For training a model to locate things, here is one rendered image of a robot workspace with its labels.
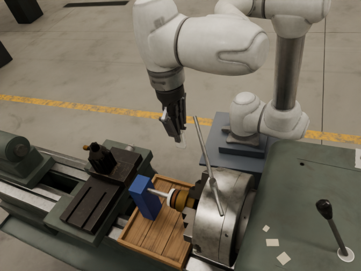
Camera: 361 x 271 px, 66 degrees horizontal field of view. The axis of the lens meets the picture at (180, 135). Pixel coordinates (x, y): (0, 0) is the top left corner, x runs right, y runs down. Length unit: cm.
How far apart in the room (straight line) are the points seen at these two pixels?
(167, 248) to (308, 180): 62
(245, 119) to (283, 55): 42
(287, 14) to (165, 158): 188
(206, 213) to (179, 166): 168
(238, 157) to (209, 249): 76
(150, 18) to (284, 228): 61
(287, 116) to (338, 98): 189
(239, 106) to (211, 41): 90
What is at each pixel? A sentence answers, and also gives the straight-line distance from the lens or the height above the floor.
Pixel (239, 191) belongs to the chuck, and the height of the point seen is 124.
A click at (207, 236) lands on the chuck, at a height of 117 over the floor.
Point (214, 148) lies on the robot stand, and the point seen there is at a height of 75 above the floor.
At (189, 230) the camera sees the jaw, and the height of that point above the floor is 112.
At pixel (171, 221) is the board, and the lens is 127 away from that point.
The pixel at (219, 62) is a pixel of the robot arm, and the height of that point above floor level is 170.
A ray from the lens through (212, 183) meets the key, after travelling 81.
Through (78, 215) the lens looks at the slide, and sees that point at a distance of 133.
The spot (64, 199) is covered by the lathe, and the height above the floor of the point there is 92.
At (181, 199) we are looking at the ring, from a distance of 103.
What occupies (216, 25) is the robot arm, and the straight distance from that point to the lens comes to 56.
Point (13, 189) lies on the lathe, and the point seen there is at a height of 87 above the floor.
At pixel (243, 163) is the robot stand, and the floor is 75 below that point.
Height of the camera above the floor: 199
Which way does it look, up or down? 45 degrees down
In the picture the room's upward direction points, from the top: 14 degrees counter-clockwise
